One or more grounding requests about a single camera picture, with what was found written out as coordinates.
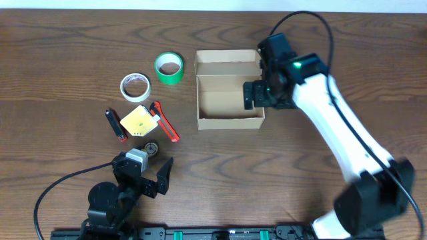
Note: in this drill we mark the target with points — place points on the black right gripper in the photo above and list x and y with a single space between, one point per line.
255 94

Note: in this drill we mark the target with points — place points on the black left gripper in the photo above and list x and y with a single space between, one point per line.
147 188

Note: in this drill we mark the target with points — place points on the cardboard box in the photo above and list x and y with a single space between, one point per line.
220 76

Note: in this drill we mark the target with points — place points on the yellow sticky note pad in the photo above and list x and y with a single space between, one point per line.
139 122

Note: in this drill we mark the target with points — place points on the red black stapler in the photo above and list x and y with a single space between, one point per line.
115 125

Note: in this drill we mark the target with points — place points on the red utility knife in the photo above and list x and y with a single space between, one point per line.
157 113

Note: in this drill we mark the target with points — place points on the white tape roll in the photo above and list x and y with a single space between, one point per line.
135 77

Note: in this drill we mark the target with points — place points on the green tape roll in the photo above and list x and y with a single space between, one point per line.
169 57

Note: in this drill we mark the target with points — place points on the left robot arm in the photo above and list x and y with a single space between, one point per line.
110 205

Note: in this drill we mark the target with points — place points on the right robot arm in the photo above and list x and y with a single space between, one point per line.
378 187

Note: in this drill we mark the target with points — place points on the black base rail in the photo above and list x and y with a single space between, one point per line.
279 232

